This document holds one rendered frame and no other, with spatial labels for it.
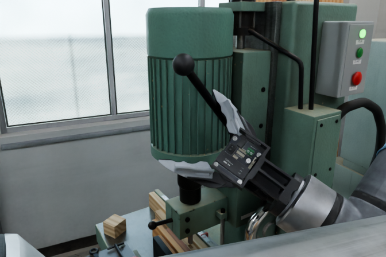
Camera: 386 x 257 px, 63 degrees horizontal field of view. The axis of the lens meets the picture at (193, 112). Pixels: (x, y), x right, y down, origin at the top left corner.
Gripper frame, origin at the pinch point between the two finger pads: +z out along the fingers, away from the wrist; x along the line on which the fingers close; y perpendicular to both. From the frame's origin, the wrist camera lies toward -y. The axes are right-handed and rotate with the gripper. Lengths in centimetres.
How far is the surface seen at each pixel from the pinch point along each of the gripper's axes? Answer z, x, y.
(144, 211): 7, 24, -50
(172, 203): -2.6, 14.1, -23.6
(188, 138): 0.1, 1.0, -8.1
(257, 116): -7.3, -13.0, -16.8
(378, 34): -31, -183, -200
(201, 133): -1.4, -1.5, -8.1
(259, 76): -3.1, -19.3, -11.8
